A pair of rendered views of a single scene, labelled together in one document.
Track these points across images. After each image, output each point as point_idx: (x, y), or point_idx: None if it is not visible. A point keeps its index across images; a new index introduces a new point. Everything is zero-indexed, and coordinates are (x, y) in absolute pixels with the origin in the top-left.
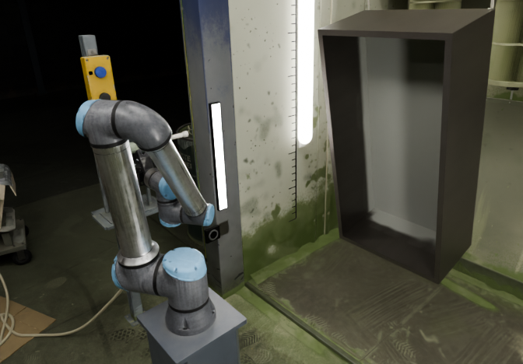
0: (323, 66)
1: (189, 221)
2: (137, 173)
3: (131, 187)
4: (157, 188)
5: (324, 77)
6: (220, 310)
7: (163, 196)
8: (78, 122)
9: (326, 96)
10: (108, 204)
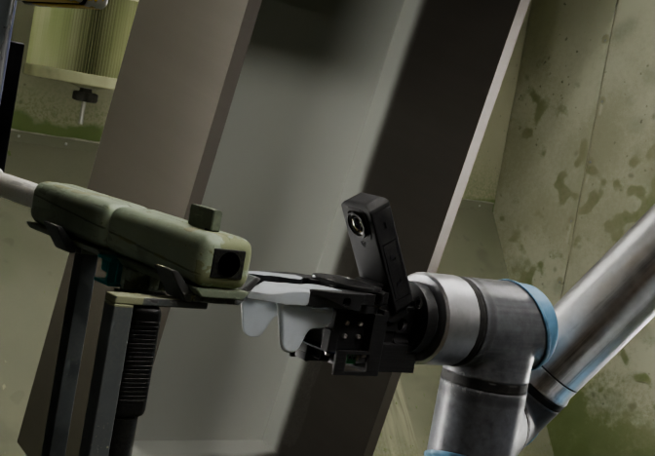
0: None
1: (529, 439)
2: (372, 314)
3: None
4: (535, 331)
5: (252, 3)
6: None
7: (551, 354)
8: None
9: (236, 60)
10: None
